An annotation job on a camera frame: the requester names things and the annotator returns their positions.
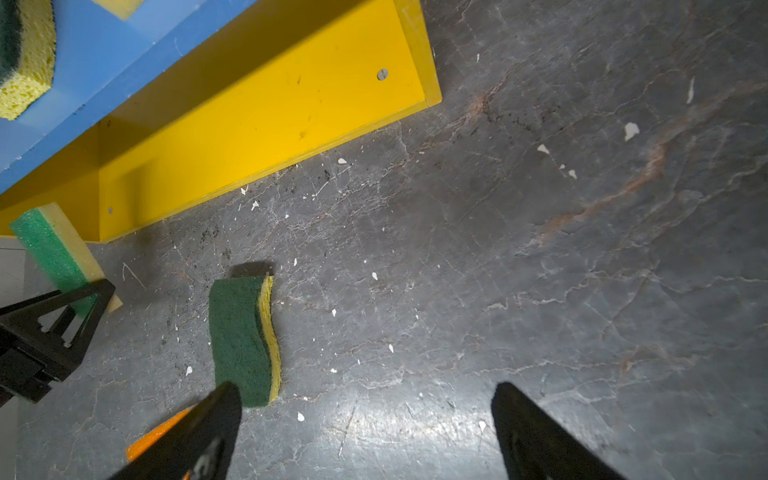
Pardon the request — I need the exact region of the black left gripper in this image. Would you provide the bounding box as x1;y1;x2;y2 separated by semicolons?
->
1;279;115;403

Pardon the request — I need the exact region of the yellow sponge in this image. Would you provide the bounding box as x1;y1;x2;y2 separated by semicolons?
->
93;0;144;21

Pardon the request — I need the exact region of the orange sponge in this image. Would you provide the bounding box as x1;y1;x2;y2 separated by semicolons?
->
125;407;193;479

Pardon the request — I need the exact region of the yellow shelf unit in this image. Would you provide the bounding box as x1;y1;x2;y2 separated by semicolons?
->
1;1;441;242

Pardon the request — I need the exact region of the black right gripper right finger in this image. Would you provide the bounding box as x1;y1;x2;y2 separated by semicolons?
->
491;382;623;479

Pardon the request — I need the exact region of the dark green sponge curved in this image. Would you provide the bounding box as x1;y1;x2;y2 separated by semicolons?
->
1;0;57;121

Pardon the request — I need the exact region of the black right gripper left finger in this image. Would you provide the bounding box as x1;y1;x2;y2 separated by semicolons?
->
112;381;242;480

